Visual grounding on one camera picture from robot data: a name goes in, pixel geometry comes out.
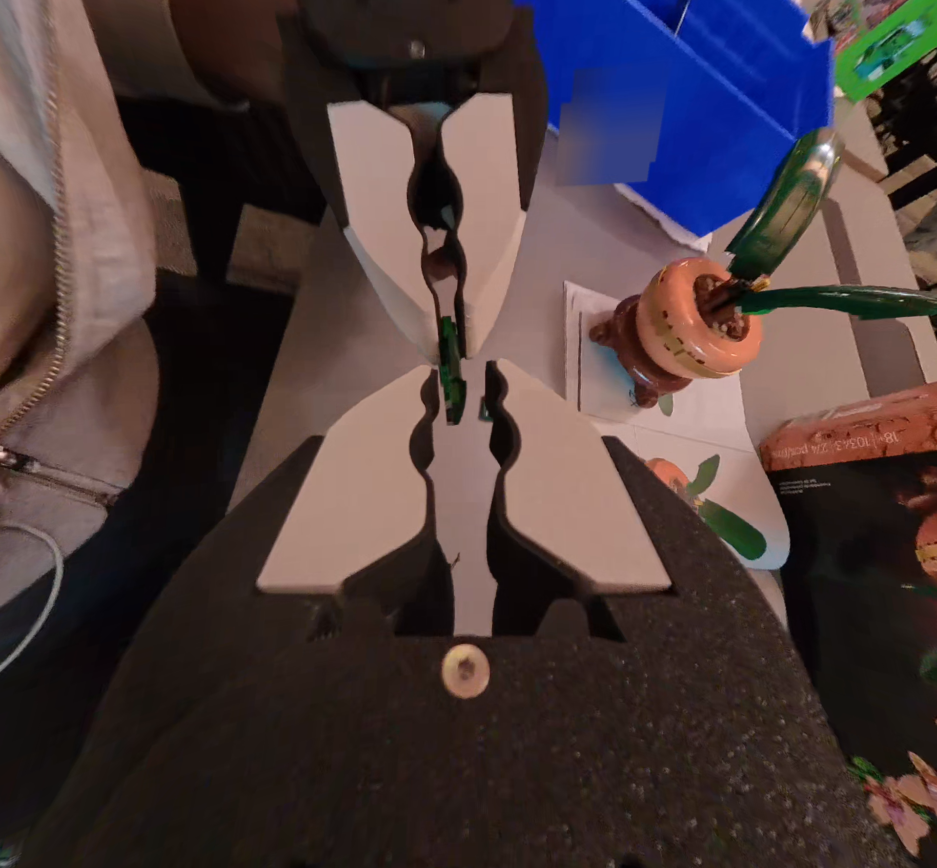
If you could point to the person's left forearm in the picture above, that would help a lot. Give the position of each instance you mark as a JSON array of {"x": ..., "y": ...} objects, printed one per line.
[{"x": 124, "y": 18}]

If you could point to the green toy box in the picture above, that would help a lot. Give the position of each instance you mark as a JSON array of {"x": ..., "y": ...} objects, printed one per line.
[{"x": 886, "y": 48}]

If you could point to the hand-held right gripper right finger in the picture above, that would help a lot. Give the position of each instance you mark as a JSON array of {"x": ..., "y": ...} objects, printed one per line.
[{"x": 578, "y": 509}]

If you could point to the blue storage bin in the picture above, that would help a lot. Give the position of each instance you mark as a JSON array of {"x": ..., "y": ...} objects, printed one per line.
[{"x": 659, "y": 26}]

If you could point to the person's dark pants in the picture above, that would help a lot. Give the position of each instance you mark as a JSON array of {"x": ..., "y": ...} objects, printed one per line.
[{"x": 183, "y": 407}]

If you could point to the person in beige hoodie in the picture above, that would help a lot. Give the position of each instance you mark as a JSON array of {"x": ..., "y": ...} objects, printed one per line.
[{"x": 29, "y": 223}]

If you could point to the dark orchid print toy box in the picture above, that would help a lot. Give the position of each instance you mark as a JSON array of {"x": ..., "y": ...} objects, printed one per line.
[{"x": 842, "y": 590}]

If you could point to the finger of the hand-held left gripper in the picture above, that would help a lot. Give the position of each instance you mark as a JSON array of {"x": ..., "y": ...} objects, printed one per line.
[
  {"x": 373, "y": 209},
  {"x": 490, "y": 209}
]

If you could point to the toy pot with green leaves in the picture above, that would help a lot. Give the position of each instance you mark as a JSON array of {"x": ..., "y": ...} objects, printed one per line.
[{"x": 695, "y": 326}]

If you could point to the person's left hand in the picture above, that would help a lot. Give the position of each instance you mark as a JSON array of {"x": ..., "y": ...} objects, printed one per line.
[{"x": 234, "y": 18}]

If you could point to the instruction booklet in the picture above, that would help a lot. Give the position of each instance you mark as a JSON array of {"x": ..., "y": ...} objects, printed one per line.
[{"x": 607, "y": 385}]

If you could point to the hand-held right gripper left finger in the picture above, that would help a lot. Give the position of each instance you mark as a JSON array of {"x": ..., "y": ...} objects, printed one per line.
[{"x": 344, "y": 502}]

